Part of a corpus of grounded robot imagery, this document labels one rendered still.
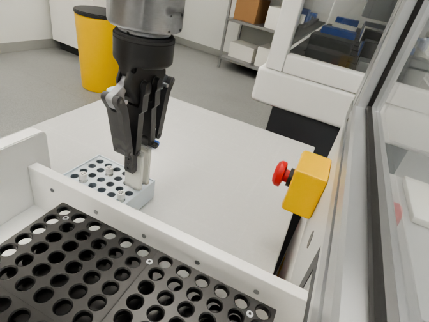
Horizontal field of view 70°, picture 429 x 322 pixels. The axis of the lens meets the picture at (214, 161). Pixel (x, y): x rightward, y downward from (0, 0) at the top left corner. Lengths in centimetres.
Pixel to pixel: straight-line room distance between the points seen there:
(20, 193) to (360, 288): 36
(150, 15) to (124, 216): 21
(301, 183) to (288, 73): 52
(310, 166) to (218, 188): 22
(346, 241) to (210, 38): 474
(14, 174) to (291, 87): 72
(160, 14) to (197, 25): 464
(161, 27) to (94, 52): 248
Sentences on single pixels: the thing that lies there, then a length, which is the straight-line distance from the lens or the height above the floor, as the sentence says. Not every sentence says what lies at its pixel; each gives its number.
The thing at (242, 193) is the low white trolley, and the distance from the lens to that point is 60.
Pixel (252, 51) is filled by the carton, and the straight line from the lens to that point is 419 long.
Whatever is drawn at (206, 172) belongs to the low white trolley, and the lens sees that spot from 64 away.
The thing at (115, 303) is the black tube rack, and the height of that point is 90.
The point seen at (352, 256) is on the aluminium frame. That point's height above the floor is 99.
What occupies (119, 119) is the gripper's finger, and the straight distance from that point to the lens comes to 40.
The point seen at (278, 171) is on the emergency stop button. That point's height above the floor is 89.
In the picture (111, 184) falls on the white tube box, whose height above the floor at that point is 79.
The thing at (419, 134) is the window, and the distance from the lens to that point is 23.
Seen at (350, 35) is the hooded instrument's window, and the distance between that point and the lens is 90.
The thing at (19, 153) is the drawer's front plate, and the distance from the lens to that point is 39.
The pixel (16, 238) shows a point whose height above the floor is 90.
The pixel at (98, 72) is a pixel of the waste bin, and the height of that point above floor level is 19.
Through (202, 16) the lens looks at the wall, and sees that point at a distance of 495.
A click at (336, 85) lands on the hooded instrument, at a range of 90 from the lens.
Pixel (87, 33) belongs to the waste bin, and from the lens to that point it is 282.
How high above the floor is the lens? 112
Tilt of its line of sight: 32 degrees down
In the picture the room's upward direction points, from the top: 12 degrees clockwise
